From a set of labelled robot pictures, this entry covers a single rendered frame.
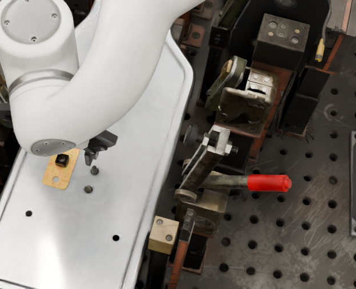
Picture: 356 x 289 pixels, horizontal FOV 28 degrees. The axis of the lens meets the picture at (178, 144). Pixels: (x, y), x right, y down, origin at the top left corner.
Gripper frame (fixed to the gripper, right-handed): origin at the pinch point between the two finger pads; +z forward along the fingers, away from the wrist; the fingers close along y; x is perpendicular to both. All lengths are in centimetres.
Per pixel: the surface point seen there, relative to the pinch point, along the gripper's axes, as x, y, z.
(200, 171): 1.9, -20.1, -8.9
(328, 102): -39, -41, 36
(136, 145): -5.6, -9.6, 5.9
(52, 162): 0.7, 1.4, 5.5
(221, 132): -1.0, -21.4, -15.5
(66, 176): 2.3, -1.2, 5.5
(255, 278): 1.1, -34.4, 36.2
